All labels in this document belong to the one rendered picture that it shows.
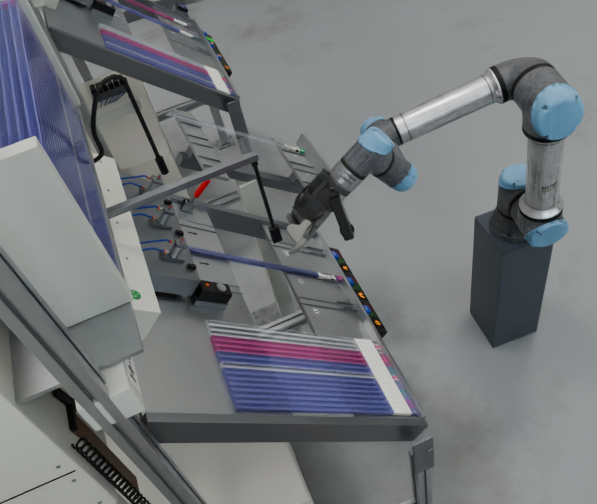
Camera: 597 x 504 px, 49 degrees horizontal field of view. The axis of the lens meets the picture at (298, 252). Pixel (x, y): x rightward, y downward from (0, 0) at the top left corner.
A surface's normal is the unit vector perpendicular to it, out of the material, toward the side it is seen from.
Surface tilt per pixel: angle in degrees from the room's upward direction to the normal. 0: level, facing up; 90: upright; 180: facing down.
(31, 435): 90
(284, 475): 0
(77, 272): 90
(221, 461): 0
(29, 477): 90
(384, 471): 0
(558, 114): 82
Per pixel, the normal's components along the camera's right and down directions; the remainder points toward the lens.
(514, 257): 0.31, 0.69
